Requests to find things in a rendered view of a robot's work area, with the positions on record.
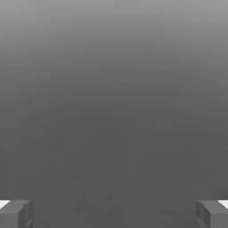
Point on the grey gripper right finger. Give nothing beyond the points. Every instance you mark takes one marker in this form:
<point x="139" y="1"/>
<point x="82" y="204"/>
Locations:
<point x="213" y="214"/>

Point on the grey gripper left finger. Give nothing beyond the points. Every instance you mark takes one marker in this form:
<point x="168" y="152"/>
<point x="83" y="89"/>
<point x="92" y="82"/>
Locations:
<point x="14" y="214"/>

